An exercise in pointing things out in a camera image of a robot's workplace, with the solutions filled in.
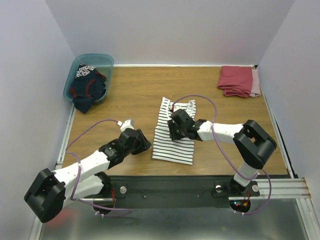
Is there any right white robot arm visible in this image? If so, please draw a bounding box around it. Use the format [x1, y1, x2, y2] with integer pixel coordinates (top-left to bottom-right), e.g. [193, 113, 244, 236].
[167, 109, 277, 195]

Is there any navy blue tank top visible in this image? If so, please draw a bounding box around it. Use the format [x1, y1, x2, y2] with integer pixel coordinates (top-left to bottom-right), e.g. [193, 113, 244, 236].
[69, 63, 107, 114]

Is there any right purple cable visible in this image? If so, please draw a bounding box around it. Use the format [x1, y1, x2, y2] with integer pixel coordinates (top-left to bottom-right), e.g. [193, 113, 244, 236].
[169, 94, 273, 216]

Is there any teal plastic bin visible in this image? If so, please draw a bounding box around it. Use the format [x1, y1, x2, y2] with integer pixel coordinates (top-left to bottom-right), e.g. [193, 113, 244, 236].
[63, 53, 114, 105]

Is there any folded pink tank top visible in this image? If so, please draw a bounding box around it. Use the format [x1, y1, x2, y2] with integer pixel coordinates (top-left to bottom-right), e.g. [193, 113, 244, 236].
[249, 69, 261, 98]

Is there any purple cable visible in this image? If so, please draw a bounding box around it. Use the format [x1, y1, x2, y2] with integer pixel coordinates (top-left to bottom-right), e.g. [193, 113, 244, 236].
[169, 94, 273, 216]
[65, 119, 132, 218]

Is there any aluminium frame rail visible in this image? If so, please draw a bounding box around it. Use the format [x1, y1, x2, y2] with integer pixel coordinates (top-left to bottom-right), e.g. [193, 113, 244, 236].
[39, 107, 76, 201]

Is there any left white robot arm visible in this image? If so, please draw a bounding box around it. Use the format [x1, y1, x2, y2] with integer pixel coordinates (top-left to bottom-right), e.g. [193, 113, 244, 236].
[24, 128, 152, 223]

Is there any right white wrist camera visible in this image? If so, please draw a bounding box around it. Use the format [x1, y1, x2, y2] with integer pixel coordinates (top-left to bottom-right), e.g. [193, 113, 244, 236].
[169, 104, 184, 114]

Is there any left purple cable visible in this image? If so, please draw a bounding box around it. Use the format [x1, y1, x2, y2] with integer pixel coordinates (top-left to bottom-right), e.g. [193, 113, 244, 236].
[65, 119, 132, 218]

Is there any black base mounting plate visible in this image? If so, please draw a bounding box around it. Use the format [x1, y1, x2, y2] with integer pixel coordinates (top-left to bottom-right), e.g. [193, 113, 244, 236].
[91, 175, 260, 209]

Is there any striped white tank top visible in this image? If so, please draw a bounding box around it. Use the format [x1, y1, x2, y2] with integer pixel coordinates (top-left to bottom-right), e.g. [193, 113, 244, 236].
[152, 97, 195, 165]

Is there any folded red tank top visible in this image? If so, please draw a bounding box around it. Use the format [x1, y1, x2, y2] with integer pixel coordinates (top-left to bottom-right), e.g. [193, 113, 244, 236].
[217, 65, 253, 98]

